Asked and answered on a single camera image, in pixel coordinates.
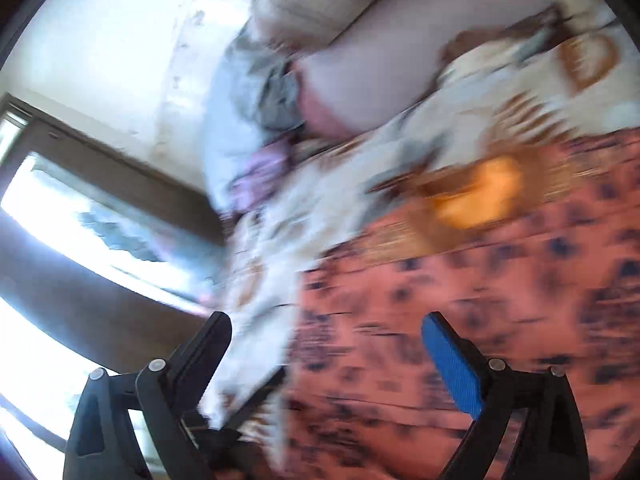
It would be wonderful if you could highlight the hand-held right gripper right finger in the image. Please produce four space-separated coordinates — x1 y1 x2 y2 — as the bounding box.
421 311 587 480

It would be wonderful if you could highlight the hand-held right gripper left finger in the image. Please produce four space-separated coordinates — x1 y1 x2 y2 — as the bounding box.
62 311 233 480

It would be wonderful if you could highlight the orange floral garment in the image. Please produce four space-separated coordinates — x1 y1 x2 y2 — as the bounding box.
284 127 640 480

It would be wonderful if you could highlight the purple floral cloth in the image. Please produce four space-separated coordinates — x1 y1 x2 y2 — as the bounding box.
232 142 292 211

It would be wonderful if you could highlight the leaf print blanket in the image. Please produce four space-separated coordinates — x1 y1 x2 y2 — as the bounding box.
202 0 640 431

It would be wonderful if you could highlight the grey pillow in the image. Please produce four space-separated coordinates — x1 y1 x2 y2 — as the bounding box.
202 25 308 211

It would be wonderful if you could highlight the pink bed sheet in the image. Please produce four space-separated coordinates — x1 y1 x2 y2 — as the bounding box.
295 0 566 138

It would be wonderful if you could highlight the striped bolster pillow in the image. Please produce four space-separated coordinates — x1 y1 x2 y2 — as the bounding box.
250 0 426 53

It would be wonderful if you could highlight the window with brown frame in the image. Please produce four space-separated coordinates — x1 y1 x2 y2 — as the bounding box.
0 95 226 480

